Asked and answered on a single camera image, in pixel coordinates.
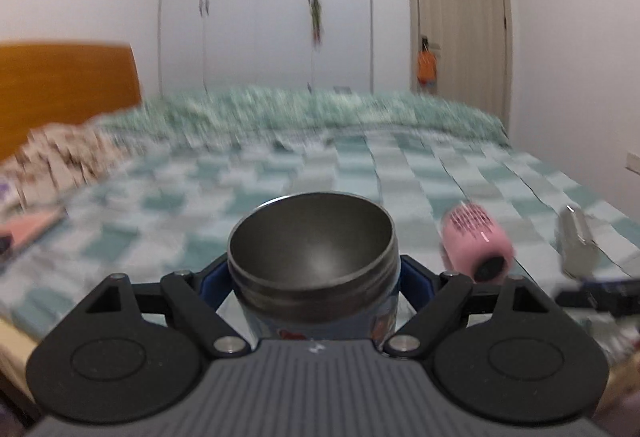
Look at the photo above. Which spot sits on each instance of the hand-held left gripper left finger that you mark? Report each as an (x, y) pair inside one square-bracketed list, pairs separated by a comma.
[(214, 284)]

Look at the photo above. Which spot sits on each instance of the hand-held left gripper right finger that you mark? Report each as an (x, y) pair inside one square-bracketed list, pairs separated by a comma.
[(419, 284)]

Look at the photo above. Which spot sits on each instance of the steel cup with printed sleeve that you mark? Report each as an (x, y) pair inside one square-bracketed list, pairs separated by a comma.
[(320, 302)]

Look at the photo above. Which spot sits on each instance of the pink cylindrical speaker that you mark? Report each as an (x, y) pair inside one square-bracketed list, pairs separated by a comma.
[(470, 237)]

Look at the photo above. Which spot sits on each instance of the green checkered bedsheet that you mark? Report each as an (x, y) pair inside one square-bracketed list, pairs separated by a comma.
[(350, 167)]

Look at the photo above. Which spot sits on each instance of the grey plastic device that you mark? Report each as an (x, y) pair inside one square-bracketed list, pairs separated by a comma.
[(577, 247)]

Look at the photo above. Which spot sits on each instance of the black flat object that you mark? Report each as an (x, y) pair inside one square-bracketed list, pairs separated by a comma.
[(600, 297)]

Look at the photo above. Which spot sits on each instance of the pink book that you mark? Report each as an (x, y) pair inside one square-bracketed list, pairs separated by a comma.
[(30, 227)]

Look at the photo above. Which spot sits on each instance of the green patterned quilt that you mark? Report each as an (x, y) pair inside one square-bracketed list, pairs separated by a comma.
[(310, 109)]

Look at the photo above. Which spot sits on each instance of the floral patterned pillow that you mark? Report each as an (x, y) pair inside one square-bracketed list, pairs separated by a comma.
[(55, 157)]

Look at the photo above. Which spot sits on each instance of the orange hanging bag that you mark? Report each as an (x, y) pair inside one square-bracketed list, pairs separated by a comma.
[(426, 64)]

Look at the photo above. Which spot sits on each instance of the wooden headboard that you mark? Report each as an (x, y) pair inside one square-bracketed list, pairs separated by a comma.
[(60, 87)]

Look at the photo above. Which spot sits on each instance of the beige door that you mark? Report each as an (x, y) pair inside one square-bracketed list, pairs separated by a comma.
[(457, 12)]

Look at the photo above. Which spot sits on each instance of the white wardrobe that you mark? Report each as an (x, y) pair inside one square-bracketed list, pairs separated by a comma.
[(265, 2)]

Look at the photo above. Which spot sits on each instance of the hanging ornament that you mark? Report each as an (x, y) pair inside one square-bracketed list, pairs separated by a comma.
[(315, 14)]

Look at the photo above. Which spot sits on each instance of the wooden bed frame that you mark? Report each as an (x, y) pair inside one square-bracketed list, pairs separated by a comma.
[(17, 367)]

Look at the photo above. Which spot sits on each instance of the wall socket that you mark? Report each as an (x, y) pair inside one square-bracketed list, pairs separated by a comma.
[(631, 162)]

